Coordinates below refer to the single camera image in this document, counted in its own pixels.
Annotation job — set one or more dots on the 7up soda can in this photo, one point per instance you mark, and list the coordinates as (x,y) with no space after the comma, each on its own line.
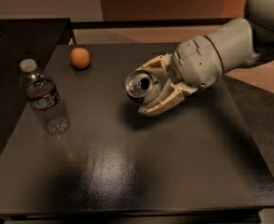
(142,87)

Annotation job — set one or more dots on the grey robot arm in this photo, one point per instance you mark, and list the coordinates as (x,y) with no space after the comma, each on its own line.
(243,42)

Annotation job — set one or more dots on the clear plastic water bottle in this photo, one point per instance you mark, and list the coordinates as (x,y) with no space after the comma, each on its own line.
(43,96)

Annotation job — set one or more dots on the orange ball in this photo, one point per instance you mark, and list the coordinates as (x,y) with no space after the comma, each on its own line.
(80,58)

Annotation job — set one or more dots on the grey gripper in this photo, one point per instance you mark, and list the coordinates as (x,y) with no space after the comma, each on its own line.
(193,62)

